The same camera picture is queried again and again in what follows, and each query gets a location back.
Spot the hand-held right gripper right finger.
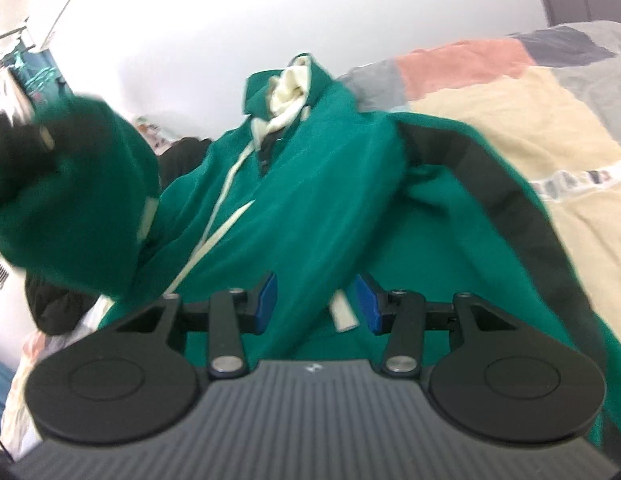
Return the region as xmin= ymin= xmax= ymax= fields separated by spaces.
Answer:
xmin=355 ymin=272 xmax=522 ymax=379

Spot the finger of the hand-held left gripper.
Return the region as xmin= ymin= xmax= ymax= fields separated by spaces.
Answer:
xmin=0 ymin=117 xmax=57 ymax=183

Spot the black jacket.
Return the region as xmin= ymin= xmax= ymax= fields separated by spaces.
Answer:
xmin=24 ymin=137 xmax=214 ymax=337

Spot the rack of hanging clothes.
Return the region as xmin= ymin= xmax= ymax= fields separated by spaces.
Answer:
xmin=0 ymin=20 xmax=68 ymax=128

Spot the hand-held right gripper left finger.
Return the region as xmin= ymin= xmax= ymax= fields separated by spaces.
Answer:
xmin=113 ymin=272 xmax=279 ymax=381

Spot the green hoodie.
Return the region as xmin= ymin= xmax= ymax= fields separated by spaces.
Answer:
xmin=0 ymin=52 xmax=621 ymax=450

